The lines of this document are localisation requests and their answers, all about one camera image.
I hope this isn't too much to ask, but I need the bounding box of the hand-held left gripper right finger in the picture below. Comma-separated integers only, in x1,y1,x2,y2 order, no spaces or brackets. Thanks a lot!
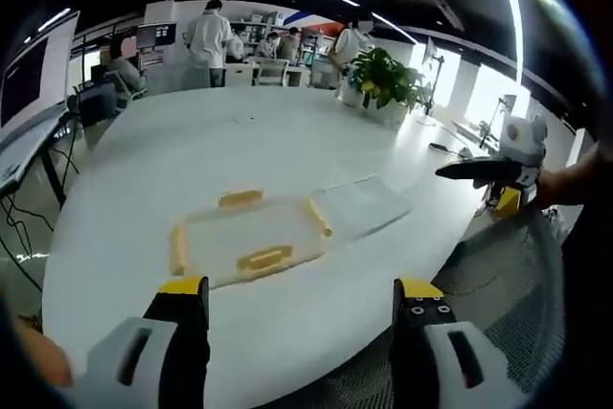
391,277,531,409

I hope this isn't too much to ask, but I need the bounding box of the small yellow box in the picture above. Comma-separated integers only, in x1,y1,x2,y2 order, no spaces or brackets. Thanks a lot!
494,186,522,218

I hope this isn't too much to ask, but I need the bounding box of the white chair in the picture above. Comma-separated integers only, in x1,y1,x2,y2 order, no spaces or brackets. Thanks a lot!
257,57,291,88

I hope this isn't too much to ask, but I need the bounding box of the clear plastic lid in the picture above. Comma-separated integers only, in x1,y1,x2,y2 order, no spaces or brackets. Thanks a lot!
315,174,414,240

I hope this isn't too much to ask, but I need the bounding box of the person's left hand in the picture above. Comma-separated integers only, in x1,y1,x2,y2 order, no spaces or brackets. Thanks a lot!
11,315,76,390

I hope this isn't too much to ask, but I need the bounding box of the black floor cable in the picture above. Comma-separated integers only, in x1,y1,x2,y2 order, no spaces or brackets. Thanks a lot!
0,195,52,293

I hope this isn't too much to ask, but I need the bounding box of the grey mesh office chair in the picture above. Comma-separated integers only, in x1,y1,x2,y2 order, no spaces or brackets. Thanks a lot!
329,207,567,409

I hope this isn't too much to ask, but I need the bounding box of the green potted plant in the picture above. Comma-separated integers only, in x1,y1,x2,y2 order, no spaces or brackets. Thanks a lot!
340,46,428,126

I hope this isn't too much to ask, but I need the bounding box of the large dark wall screen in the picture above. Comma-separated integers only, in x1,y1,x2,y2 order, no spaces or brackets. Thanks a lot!
0,9,81,143

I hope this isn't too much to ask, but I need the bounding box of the black stand with lamp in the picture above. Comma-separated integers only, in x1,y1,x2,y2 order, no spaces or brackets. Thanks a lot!
421,36,447,117

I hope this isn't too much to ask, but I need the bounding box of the black office chair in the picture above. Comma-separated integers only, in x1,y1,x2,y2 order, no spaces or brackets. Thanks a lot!
71,81,120,128

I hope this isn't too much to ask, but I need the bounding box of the side desk with black legs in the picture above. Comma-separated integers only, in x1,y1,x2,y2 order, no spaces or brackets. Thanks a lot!
0,109,80,209

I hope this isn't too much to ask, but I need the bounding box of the computer monitor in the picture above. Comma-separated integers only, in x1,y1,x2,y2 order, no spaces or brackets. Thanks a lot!
135,22,179,69

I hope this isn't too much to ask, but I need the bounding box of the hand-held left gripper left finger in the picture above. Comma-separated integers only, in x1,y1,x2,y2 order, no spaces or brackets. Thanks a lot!
60,276,213,409

